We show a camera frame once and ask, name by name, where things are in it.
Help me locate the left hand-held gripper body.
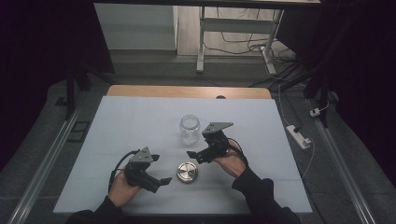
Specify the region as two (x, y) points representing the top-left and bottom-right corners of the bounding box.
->
(123, 146), (163, 194)

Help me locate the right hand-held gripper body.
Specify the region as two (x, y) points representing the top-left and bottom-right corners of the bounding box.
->
(195, 121), (234, 165)

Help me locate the round silver metal lid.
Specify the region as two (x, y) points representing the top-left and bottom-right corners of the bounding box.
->
(176, 161), (199, 184)

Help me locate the clear glass jar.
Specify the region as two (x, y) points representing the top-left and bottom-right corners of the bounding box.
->
(178, 114), (202, 146)

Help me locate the person's right hand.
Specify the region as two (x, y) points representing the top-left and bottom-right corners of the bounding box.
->
(212, 139), (248, 179)

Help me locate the person's left hand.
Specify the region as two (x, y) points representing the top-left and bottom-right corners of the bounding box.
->
(107, 169), (142, 209)

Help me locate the white foam board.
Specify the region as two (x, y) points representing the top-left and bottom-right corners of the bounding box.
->
(53, 95), (313, 216)

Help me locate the wooden table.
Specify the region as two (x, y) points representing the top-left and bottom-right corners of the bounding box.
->
(106, 84), (273, 100)

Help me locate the white power strip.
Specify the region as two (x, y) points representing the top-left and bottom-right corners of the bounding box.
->
(286, 124), (313, 150)

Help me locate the black metal stand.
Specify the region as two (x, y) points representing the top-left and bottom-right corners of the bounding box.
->
(55, 60), (115, 121)
(303, 59), (332, 129)

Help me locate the white panel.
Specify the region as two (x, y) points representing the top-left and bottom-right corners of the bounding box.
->
(93, 3), (178, 51)

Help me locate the black curtain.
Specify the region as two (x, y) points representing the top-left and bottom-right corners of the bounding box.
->
(276, 0), (396, 188)
(0, 0), (115, 171)

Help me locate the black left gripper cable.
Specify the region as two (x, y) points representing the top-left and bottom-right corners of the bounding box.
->
(107, 149), (140, 194)

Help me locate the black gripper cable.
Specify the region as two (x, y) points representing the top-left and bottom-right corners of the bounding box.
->
(226, 137), (250, 168)
(107, 149), (140, 194)

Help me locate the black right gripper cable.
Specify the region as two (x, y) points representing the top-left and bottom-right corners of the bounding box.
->
(226, 137), (250, 168)

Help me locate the thin white cable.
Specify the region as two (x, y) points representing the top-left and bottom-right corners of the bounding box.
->
(277, 83), (316, 180)

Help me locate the black rectangular floor frame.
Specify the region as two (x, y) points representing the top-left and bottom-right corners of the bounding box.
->
(67, 120), (91, 144)

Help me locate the black power strip cable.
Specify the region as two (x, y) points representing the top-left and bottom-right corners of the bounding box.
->
(282, 92), (304, 133)

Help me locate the black floor cable bundle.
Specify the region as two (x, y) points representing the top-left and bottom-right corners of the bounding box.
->
(247, 60), (312, 91)

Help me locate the aluminium rail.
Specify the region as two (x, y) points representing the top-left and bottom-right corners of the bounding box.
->
(305, 99), (376, 224)
(7, 99), (86, 224)

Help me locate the black hanging desk cable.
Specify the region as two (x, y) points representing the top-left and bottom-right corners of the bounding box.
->
(204, 7), (274, 56)

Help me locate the white desk frame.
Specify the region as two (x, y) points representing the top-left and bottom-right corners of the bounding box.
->
(195, 6), (285, 76)

